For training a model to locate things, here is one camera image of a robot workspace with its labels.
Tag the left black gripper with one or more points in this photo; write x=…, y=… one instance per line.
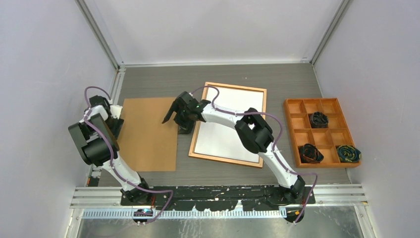
x=116, y=130

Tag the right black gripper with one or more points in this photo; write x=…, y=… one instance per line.
x=185, y=128

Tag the brown cardboard backing board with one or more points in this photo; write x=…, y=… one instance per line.
x=146, y=144

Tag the orange wooden picture frame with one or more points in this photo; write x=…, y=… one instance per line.
x=226, y=159

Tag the photo of plant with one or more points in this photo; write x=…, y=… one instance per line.
x=229, y=124

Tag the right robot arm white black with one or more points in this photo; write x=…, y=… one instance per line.
x=253, y=130

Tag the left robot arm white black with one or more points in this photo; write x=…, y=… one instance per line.
x=95, y=137

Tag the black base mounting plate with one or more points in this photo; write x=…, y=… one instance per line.
x=214, y=198

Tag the black orange rolled item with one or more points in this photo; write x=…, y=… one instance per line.
x=308, y=153

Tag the black rolled item in tray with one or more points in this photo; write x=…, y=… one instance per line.
x=318, y=120

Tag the orange wooden compartment tray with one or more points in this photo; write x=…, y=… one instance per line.
x=326, y=140

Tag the blue yellow rolled item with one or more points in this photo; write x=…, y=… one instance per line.
x=348, y=154

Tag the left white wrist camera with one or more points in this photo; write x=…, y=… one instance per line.
x=116, y=111

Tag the aluminium rail at front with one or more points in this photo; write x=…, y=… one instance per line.
x=105, y=202

